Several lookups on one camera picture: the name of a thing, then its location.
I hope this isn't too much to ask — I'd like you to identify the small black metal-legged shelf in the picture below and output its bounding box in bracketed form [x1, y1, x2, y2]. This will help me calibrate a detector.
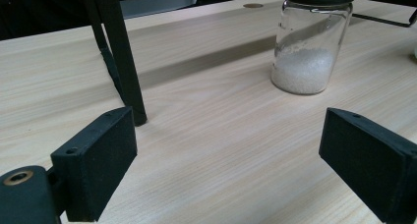
[82, 0, 149, 127]

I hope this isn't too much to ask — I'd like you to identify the glass jar with white granules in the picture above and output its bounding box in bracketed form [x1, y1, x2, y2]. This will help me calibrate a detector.
[269, 0, 358, 96]

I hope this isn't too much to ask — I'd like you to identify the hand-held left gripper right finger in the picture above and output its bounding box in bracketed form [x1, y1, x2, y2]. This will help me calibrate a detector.
[319, 107, 417, 224]

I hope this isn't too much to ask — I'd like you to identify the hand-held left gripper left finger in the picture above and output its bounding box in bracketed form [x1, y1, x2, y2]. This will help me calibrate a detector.
[50, 106, 138, 222]

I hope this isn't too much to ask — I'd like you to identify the thin black bent rod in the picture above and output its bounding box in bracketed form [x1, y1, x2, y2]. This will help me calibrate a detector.
[352, 8, 417, 28]

